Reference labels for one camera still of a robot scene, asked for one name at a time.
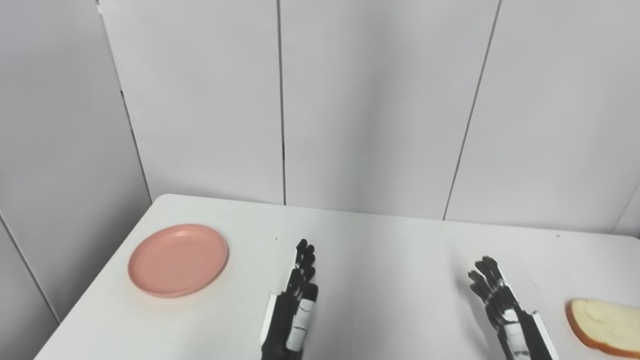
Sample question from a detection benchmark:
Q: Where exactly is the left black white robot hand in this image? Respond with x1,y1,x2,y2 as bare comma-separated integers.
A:
259,238,319,360

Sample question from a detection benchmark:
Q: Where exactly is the slice of white bread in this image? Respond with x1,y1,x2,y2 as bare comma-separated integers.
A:
565,298,640,359

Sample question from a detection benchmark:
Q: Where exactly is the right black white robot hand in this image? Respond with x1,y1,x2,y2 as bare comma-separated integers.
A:
468,256,561,360

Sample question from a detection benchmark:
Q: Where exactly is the pink round plate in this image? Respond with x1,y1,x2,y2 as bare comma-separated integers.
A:
127,223,230,299

